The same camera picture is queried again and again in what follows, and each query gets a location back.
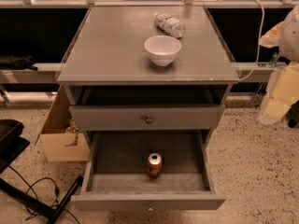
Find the red coke can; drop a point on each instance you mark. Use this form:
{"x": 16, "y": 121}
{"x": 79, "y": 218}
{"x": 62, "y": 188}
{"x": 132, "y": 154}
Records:
{"x": 154, "y": 165}

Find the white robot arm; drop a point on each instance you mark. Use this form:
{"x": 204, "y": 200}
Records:
{"x": 282, "y": 89}

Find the grey closed upper drawer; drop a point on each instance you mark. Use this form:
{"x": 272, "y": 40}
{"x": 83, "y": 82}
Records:
{"x": 124, "y": 118}

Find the round drawer knob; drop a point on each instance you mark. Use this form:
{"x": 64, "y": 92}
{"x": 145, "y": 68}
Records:
{"x": 148, "y": 119}

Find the grey wooden drawer cabinet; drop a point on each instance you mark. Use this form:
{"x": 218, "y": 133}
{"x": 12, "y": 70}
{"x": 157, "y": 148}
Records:
{"x": 108, "y": 65}

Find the grey open middle drawer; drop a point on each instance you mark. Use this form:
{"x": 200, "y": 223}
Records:
{"x": 116, "y": 177}

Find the white ceramic bowl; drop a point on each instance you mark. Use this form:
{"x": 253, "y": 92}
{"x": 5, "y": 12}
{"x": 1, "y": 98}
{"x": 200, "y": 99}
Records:
{"x": 162, "y": 49}

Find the clear plastic water bottle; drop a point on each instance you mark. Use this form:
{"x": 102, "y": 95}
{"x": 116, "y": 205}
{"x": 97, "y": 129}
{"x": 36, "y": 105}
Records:
{"x": 170, "y": 25}

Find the brown cardboard box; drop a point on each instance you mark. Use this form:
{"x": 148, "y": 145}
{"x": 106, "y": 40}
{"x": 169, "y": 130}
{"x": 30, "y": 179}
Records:
{"x": 60, "y": 138}

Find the black bag on shelf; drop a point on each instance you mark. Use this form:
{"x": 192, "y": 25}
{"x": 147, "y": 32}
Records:
{"x": 17, "y": 63}

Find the grey metal shelf rail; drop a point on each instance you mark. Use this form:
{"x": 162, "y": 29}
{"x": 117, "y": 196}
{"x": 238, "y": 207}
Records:
{"x": 47, "y": 73}

